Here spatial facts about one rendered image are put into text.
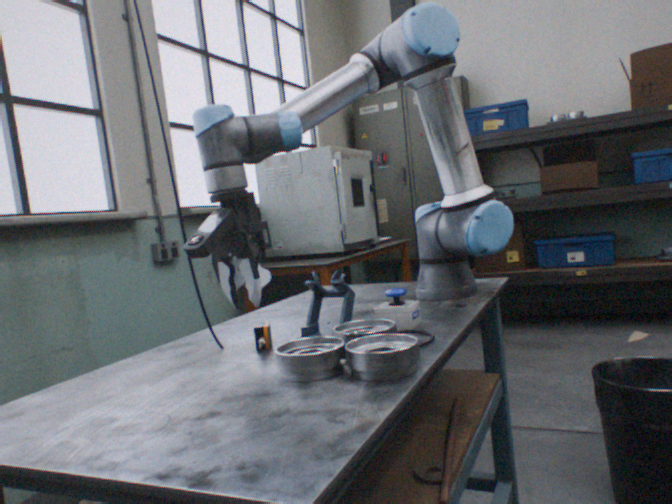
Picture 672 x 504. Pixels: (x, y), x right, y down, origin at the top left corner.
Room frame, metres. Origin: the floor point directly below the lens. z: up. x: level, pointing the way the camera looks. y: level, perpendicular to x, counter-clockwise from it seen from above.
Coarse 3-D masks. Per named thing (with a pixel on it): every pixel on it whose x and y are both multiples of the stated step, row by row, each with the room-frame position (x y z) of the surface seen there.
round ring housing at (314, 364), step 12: (324, 336) 0.82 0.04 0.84; (276, 348) 0.78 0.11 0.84; (288, 348) 0.81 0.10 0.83; (312, 348) 0.80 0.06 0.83; (324, 348) 0.79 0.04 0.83; (336, 348) 0.74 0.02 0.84; (276, 360) 0.76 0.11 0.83; (288, 360) 0.73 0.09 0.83; (300, 360) 0.73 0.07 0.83; (312, 360) 0.73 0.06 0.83; (324, 360) 0.73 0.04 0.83; (336, 360) 0.74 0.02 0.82; (288, 372) 0.73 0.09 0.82; (300, 372) 0.73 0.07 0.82; (312, 372) 0.73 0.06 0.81; (324, 372) 0.74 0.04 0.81; (336, 372) 0.75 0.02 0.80
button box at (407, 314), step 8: (384, 304) 1.03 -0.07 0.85; (392, 304) 1.00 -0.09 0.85; (400, 304) 1.00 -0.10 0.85; (408, 304) 1.00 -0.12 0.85; (416, 304) 1.01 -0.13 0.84; (376, 312) 0.99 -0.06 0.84; (384, 312) 0.99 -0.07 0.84; (392, 312) 0.98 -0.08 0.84; (400, 312) 0.97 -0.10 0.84; (408, 312) 0.97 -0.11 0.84; (416, 312) 1.00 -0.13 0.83; (400, 320) 0.97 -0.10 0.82; (408, 320) 0.97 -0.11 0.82; (416, 320) 1.00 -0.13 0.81; (400, 328) 0.97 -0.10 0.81; (408, 328) 0.97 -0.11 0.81
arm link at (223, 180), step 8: (224, 168) 0.94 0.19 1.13; (232, 168) 0.95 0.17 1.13; (240, 168) 0.96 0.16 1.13; (208, 176) 0.95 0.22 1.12; (216, 176) 0.94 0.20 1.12; (224, 176) 0.94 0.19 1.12; (232, 176) 0.95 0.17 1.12; (240, 176) 0.96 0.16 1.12; (208, 184) 0.95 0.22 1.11; (216, 184) 0.94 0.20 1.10; (224, 184) 0.94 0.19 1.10; (232, 184) 0.94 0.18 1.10; (240, 184) 0.95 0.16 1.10; (248, 184) 0.98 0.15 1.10; (208, 192) 0.96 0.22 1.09; (216, 192) 0.95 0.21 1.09; (224, 192) 0.95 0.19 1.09
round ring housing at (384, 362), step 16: (368, 336) 0.79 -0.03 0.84; (384, 336) 0.79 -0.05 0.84; (400, 336) 0.78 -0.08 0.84; (352, 352) 0.72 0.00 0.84; (368, 352) 0.75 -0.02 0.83; (384, 352) 0.69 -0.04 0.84; (400, 352) 0.70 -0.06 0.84; (416, 352) 0.72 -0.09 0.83; (352, 368) 0.72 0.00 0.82; (368, 368) 0.70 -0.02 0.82; (384, 368) 0.69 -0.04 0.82; (400, 368) 0.70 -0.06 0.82; (416, 368) 0.73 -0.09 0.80
